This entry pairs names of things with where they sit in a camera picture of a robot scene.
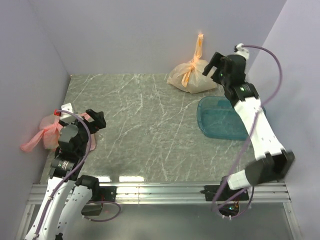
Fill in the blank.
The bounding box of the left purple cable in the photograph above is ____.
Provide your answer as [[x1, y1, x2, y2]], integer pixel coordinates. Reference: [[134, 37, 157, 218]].
[[32, 109, 122, 238]]

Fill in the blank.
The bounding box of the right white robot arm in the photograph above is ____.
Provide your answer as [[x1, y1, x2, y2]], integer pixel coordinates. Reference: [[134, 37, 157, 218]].
[[202, 51, 295, 191]]

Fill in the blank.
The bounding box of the orange plastic bag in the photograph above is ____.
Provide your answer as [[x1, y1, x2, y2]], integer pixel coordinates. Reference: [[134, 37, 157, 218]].
[[167, 34, 218, 94]]

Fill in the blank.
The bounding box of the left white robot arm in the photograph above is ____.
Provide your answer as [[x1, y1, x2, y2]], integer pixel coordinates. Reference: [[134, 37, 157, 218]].
[[25, 109, 107, 240]]

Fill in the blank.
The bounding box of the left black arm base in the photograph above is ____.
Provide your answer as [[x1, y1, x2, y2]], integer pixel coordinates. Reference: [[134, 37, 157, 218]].
[[81, 186, 117, 216]]

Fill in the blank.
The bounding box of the pink plastic bag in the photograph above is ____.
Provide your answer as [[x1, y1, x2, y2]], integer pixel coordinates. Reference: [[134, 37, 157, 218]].
[[20, 114, 96, 153]]

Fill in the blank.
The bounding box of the aluminium mounting rail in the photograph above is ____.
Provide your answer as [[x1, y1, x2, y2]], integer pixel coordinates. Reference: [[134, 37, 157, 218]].
[[27, 181, 292, 206]]

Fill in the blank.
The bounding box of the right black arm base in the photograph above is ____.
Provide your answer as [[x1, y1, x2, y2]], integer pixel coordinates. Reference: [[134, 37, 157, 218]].
[[212, 185, 255, 220]]

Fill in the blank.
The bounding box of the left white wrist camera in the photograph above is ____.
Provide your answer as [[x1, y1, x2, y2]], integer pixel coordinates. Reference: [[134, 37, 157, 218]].
[[53, 102, 77, 123]]

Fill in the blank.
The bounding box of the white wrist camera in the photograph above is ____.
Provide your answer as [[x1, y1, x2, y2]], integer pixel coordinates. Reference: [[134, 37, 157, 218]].
[[53, 102, 77, 123], [234, 43, 250, 60]]

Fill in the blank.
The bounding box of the teal plastic tray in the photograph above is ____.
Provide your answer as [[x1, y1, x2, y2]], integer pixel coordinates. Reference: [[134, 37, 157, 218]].
[[196, 96, 248, 141]]

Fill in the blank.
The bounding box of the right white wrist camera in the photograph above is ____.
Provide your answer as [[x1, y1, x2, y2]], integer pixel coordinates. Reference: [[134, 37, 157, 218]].
[[234, 43, 250, 60]]

